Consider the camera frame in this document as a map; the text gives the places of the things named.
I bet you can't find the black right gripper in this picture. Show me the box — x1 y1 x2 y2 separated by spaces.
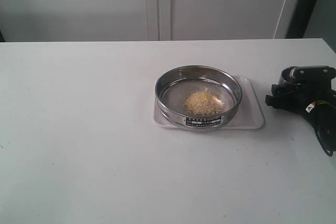
265 66 335 124

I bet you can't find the stainless steel cup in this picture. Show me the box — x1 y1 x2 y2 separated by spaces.
278 66 301 87

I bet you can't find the yellow and white grain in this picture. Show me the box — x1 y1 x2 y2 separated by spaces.
184 90 224 115

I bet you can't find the round steel mesh sieve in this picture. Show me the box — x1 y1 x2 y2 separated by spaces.
154 65 243 131

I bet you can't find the dark vertical post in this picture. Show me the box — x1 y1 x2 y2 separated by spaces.
285 0 317 39

